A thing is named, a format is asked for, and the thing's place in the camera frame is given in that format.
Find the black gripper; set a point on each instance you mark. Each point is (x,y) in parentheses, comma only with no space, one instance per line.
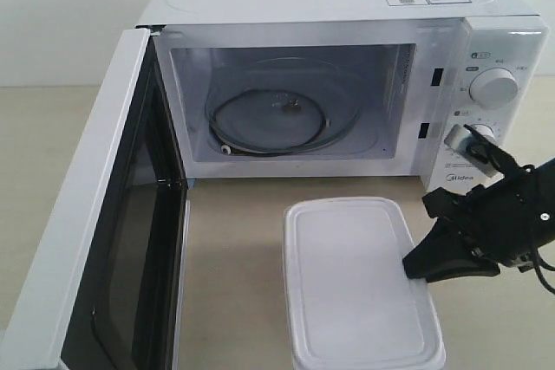
(502,223)

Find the white microwave door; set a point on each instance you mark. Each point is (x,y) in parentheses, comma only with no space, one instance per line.
(106,284)

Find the white Midea microwave oven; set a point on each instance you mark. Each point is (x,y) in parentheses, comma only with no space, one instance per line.
(415,64)

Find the glass turntable plate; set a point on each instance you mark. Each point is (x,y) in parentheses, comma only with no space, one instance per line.
(282,106)

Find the white plastic lidded container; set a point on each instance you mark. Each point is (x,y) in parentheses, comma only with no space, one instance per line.
(349,302)

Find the white lower timer knob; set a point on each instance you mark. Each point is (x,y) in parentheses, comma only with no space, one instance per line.
(483,130)

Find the white upper power knob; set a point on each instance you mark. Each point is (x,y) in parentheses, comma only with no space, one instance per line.
(493,88)

